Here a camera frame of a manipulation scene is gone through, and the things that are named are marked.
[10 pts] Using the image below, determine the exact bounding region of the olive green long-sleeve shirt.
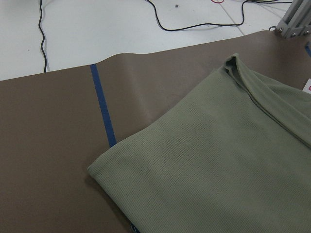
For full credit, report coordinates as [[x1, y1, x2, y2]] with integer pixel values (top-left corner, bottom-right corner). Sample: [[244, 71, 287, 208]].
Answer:
[[88, 54, 311, 233]]

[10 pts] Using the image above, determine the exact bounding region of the white red garment hang tag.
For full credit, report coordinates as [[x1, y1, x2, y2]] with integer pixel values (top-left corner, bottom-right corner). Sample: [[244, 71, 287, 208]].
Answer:
[[303, 79, 311, 94]]

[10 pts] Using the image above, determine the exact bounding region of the black table cable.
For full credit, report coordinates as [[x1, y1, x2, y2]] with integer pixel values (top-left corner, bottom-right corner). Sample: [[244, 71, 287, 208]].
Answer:
[[145, 0, 292, 32]]

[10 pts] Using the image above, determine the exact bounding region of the aluminium frame post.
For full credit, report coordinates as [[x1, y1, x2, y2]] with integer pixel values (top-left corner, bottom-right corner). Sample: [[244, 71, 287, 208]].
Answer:
[[274, 0, 311, 38]]

